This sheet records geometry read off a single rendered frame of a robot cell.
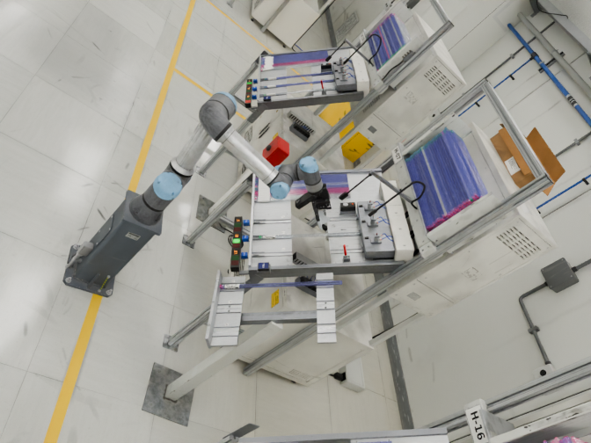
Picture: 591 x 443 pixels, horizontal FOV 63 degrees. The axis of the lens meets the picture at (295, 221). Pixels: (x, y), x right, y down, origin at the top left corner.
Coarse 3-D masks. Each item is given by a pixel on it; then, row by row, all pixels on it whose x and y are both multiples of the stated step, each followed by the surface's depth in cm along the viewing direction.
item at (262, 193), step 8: (328, 176) 267; (336, 176) 267; (344, 176) 267; (256, 184) 264; (264, 184) 264; (296, 184) 263; (304, 184) 263; (328, 184) 263; (336, 184) 262; (344, 184) 262; (256, 192) 259; (264, 192) 259; (288, 192) 258; (296, 192) 258; (304, 192) 258; (336, 192) 257; (256, 200) 255; (264, 200) 255; (272, 200) 255; (280, 200) 255; (288, 200) 255
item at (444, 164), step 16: (432, 144) 236; (448, 144) 227; (464, 144) 235; (416, 160) 240; (432, 160) 231; (448, 160) 222; (464, 160) 218; (416, 176) 234; (432, 176) 225; (448, 176) 217; (464, 176) 209; (416, 192) 228; (432, 192) 220; (448, 192) 212; (464, 192) 204; (480, 192) 202; (432, 208) 215; (448, 208) 207; (432, 224) 210
